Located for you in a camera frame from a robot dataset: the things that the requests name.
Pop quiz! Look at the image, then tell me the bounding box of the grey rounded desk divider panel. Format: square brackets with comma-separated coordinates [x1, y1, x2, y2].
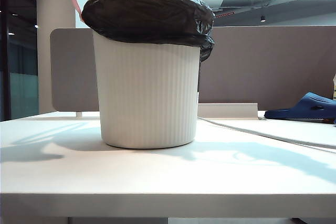
[49, 27, 102, 112]

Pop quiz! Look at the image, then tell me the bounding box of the grey power cable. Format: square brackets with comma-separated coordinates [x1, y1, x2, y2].
[197, 116, 336, 151]

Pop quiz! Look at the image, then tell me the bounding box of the white ribbed plastic trash can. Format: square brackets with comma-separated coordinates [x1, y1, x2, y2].
[92, 29, 200, 149]

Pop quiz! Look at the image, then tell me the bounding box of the dark blue rubber slipper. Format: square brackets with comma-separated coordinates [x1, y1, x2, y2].
[264, 92, 336, 124]

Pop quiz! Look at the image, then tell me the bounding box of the black glass door frame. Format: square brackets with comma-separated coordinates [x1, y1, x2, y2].
[0, 0, 13, 122]

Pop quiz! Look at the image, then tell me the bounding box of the black plastic garbage bag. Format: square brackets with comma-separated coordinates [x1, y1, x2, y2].
[81, 0, 216, 62]

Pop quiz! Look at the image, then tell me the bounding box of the metal desk cable flap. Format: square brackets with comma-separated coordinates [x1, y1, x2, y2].
[197, 102, 259, 118]

